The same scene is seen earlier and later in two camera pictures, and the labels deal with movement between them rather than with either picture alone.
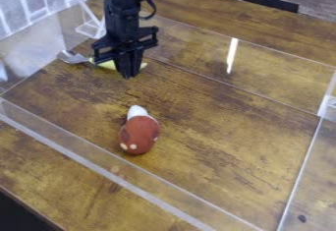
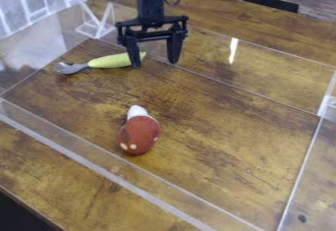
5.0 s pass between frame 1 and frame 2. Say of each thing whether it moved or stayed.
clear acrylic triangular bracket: stayed
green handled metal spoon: moved
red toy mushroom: stayed
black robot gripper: moved
